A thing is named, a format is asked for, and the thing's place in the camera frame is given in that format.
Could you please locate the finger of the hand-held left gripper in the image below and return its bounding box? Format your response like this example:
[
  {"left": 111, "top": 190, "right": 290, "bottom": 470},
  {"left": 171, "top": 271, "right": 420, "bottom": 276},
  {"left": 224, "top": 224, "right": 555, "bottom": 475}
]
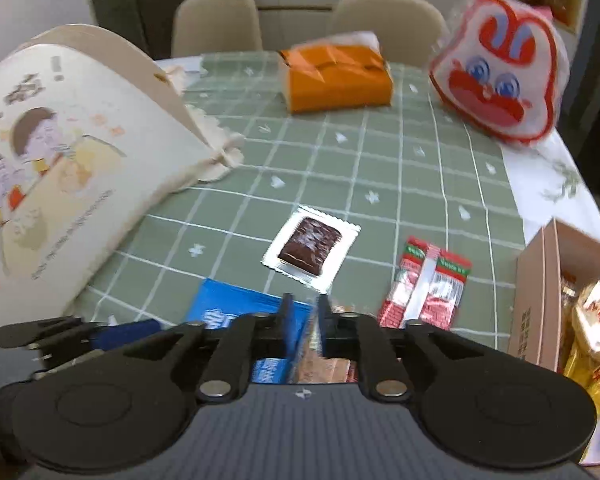
[
  {"left": 27, "top": 340, "right": 111, "bottom": 378},
  {"left": 0, "top": 316, "right": 162, "bottom": 352}
]

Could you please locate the orange tissue box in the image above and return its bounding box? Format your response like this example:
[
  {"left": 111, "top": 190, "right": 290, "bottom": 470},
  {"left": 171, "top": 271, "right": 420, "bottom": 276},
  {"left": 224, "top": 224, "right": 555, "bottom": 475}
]
[{"left": 278, "top": 30, "right": 395, "bottom": 114}]

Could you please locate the white printed table mat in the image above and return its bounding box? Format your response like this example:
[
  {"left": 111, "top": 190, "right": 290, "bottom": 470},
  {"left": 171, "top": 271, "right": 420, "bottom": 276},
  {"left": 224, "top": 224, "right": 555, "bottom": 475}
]
[{"left": 500, "top": 130, "right": 600, "bottom": 251}]

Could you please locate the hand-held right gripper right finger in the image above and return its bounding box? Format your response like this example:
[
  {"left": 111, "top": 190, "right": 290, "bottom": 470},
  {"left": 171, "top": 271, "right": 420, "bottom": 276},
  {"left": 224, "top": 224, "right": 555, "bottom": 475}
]
[{"left": 317, "top": 293, "right": 487, "bottom": 405}]

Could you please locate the red snack packet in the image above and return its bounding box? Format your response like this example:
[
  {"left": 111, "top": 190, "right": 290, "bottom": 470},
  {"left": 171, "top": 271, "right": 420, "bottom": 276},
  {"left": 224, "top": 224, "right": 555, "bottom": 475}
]
[{"left": 377, "top": 236, "right": 472, "bottom": 332}]

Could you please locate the white cartoon print bag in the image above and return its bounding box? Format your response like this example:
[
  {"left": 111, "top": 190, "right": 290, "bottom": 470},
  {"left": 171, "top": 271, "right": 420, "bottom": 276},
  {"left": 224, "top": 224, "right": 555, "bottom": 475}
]
[{"left": 0, "top": 24, "right": 246, "bottom": 331}]

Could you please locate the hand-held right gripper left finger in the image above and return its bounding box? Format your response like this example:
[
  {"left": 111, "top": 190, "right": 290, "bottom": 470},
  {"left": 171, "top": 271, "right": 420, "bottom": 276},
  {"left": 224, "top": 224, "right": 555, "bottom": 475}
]
[{"left": 122, "top": 292, "right": 298, "bottom": 404}]

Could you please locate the small brown cake packet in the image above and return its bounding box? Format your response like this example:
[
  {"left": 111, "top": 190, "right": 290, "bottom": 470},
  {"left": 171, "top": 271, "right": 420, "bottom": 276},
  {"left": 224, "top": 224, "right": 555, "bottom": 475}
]
[{"left": 261, "top": 206, "right": 362, "bottom": 295}]

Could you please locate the pink cardboard box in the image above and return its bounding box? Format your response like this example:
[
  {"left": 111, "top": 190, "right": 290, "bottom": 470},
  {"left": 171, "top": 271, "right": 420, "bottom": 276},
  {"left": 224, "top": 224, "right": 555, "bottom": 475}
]
[{"left": 507, "top": 217, "right": 600, "bottom": 376}]

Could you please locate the blue snack packet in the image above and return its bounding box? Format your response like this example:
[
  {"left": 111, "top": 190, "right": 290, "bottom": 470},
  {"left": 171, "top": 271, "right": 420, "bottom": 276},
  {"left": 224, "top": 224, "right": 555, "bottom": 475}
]
[{"left": 185, "top": 277, "right": 313, "bottom": 386}]

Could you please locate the red print pastry packet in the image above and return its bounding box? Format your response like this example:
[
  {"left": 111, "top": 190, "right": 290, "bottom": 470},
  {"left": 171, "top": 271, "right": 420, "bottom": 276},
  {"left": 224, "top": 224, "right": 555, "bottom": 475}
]
[{"left": 287, "top": 305, "right": 358, "bottom": 386}]

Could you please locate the yellow snack packet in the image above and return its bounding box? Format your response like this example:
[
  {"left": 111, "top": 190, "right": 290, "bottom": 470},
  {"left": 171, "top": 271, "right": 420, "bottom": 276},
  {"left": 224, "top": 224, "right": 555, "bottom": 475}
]
[{"left": 562, "top": 350, "right": 600, "bottom": 411}]

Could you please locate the glass door cabinet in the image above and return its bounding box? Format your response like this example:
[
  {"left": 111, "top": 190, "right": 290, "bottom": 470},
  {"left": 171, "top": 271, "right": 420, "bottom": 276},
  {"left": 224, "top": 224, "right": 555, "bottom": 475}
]
[{"left": 80, "top": 0, "right": 196, "bottom": 58}]

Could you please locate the beige dining chair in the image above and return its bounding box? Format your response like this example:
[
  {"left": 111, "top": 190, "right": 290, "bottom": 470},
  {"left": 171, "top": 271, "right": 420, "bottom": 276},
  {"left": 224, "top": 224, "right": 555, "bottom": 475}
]
[
  {"left": 171, "top": 0, "right": 263, "bottom": 58},
  {"left": 327, "top": 0, "right": 451, "bottom": 68}
]

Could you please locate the red and white bunny bag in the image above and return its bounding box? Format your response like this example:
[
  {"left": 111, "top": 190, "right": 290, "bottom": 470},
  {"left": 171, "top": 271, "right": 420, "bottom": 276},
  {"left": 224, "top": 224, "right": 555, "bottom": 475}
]
[{"left": 427, "top": 0, "right": 566, "bottom": 148}]

